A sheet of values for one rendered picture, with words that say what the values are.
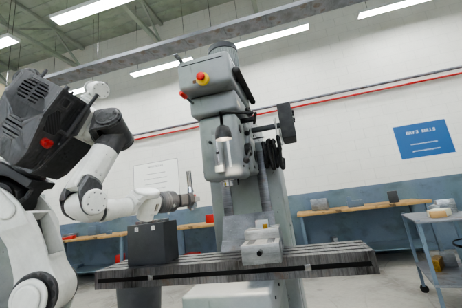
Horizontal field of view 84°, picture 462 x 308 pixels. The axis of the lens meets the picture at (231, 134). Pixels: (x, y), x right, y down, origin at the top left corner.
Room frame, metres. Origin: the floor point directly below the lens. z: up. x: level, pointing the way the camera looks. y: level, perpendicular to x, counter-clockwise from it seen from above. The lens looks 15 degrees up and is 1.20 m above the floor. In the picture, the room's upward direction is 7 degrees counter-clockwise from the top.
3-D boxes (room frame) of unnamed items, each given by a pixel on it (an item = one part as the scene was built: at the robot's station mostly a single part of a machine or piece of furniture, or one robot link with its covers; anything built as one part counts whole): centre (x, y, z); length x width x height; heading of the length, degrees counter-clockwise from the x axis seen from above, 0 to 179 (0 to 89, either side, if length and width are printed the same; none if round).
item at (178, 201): (1.15, 0.28, 1.24); 0.13 x 0.12 x 0.10; 54
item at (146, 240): (1.38, 0.46, 1.07); 0.22 x 0.12 x 0.20; 71
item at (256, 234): (1.20, -0.08, 1.06); 0.15 x 0.06 x 0.04; 79
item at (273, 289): (1.28, 0.04, 0.83); 0.50 x 0.35 x 0.12; 167
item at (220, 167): (1.18, 0.07, 1.44); 0.04 x 0.04 x 0.21; 77
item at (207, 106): (1.32, 0.03, 1.68); 0.34 x 0.24 x 0.10; 167
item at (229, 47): (1.53, -0.01, 2.05); 0.20 x 0.20 x 0.32
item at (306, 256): (1.30, 0.10, 0.93); 1.24 x 0.23 x 0.08; 77
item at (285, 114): (1.50, -0.35, 1.62); 0.20 x 0.09 x 0.21; 167
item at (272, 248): (1.22, -0.09, 1.02); 0.35 x 0.15 x 0.11; 169
